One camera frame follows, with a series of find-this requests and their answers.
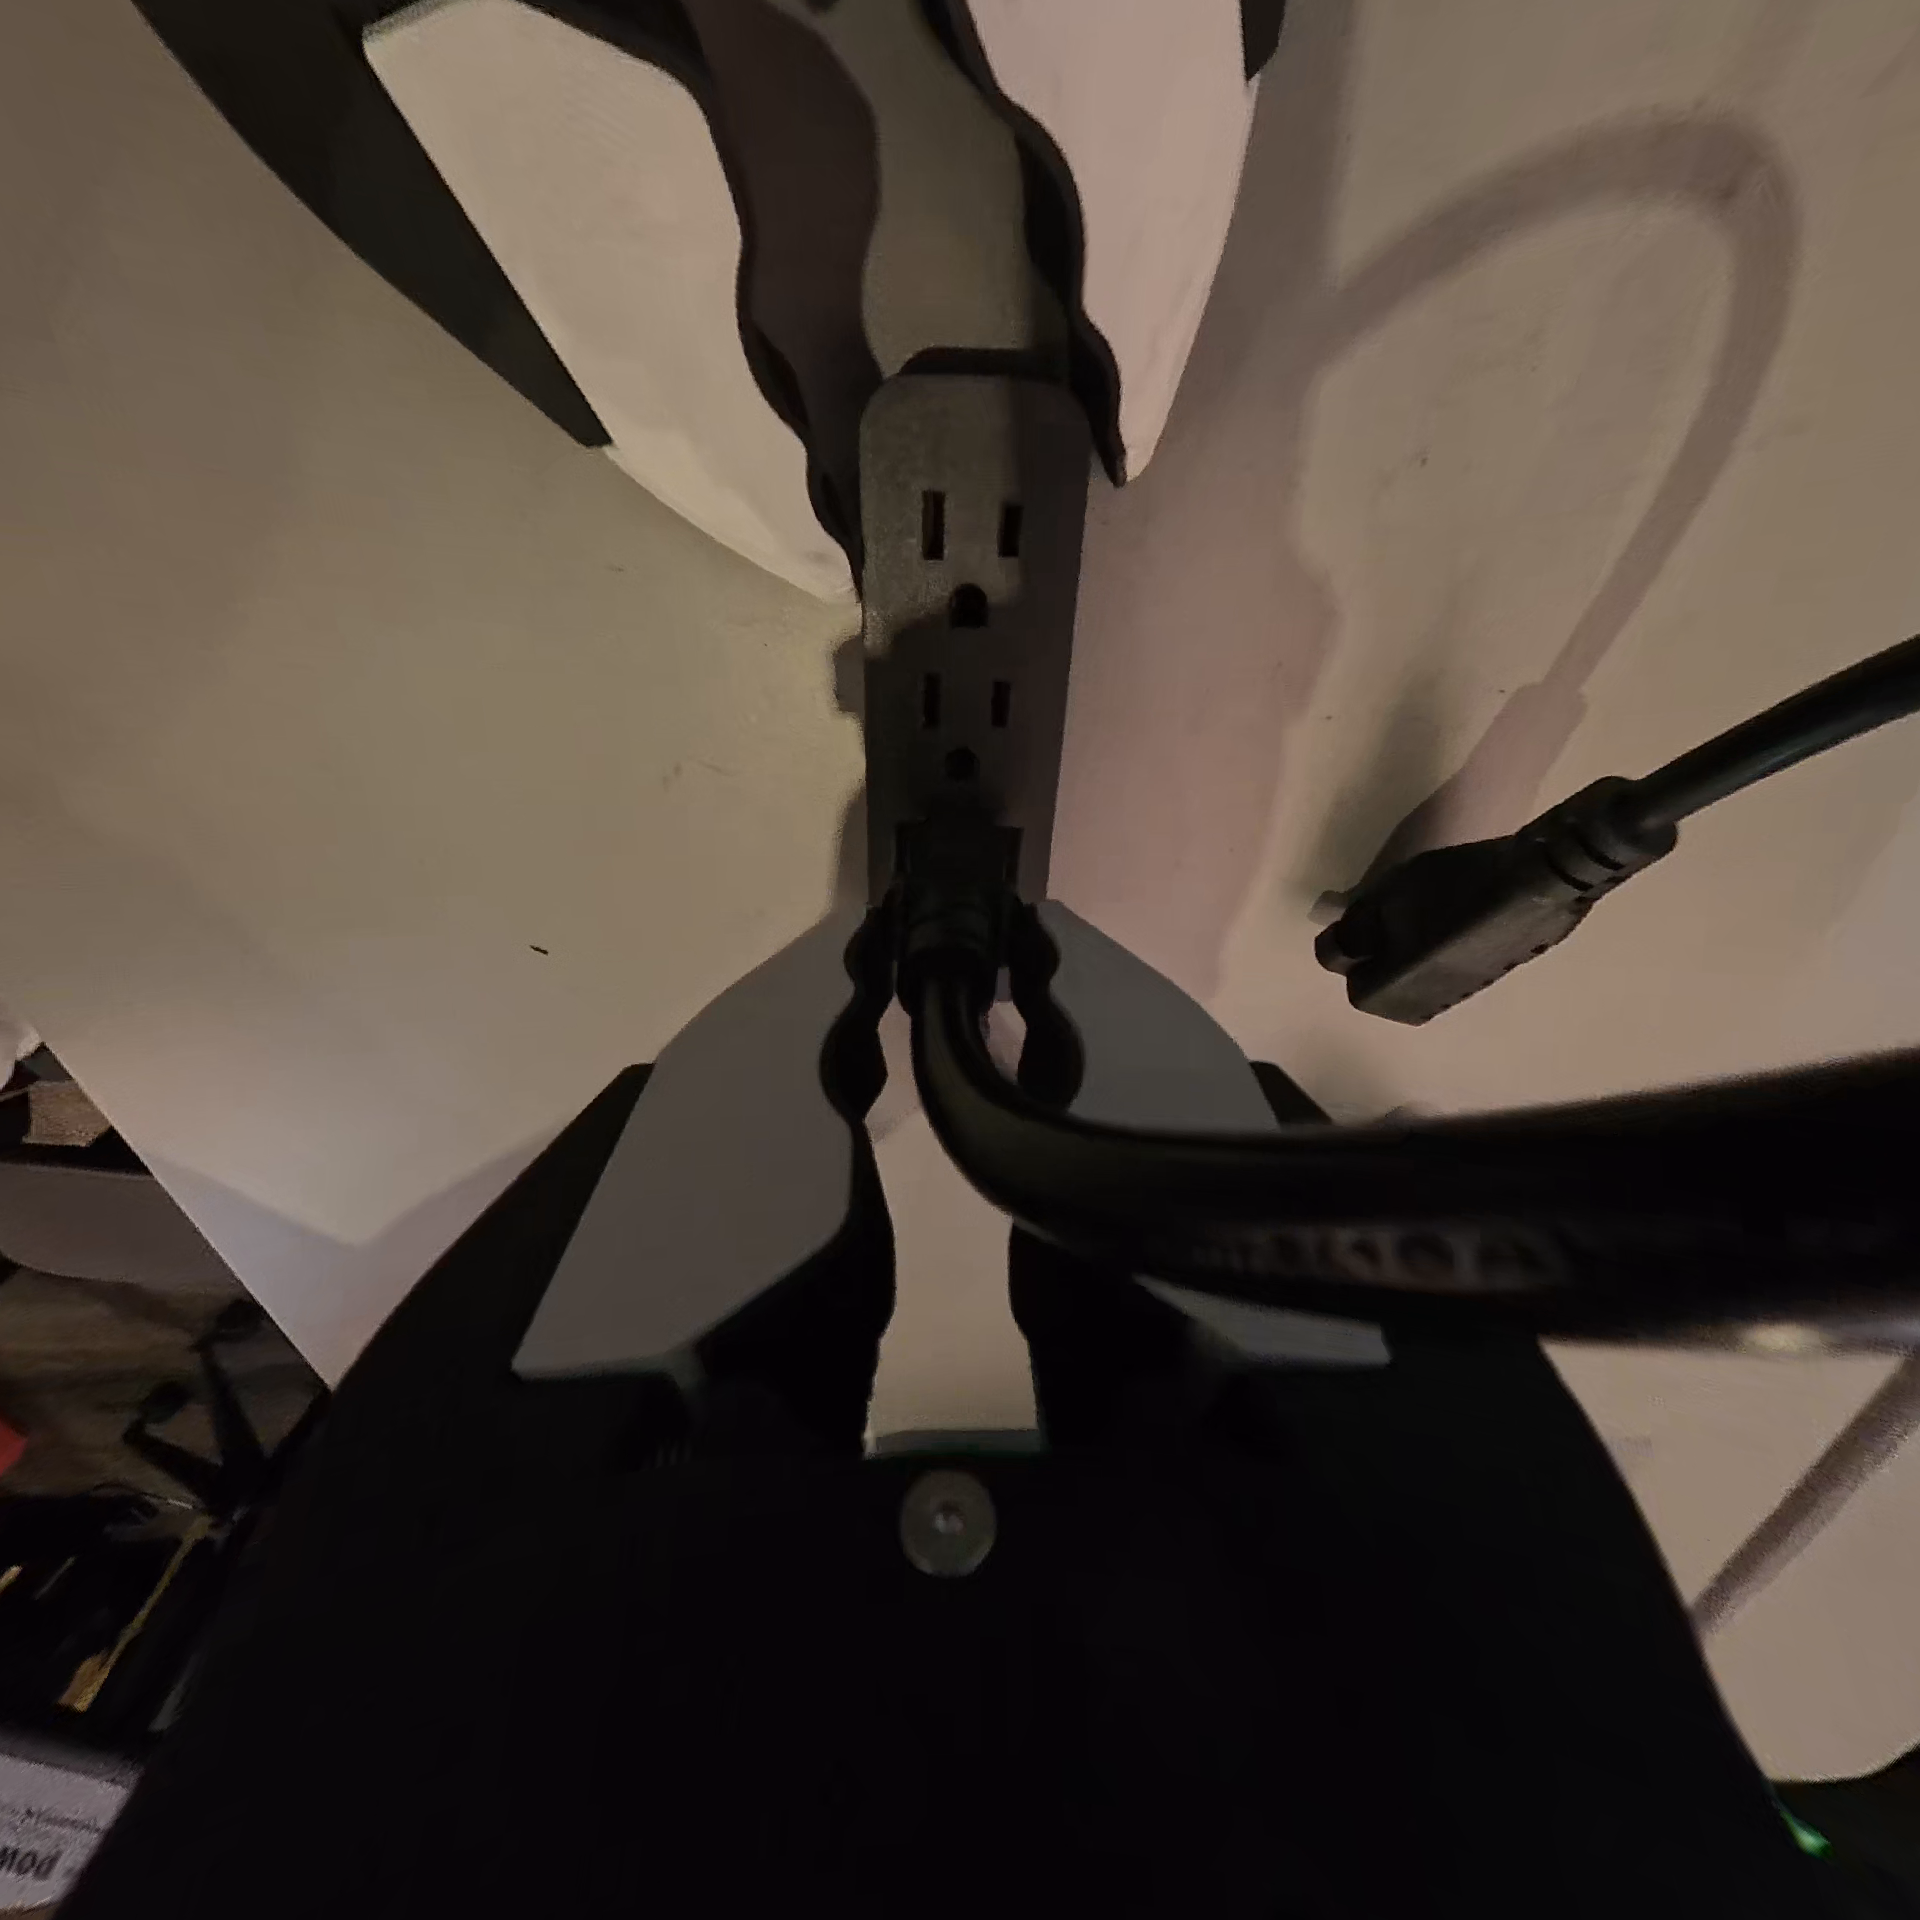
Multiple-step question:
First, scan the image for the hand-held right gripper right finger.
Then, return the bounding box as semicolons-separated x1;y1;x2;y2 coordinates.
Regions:
990;896;1393;1369

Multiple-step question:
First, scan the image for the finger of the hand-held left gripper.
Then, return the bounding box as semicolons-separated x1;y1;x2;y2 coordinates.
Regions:
961;0;1257;490
368;0;906;607

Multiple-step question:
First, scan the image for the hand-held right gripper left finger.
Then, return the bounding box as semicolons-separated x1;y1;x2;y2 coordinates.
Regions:
512;908;906;1383

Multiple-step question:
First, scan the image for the black power cord with plug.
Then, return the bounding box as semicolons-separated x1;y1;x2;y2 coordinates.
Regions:
892;631;1920;1347

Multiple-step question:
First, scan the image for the black power strip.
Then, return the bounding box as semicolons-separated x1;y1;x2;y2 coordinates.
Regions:
854;349;1092;921

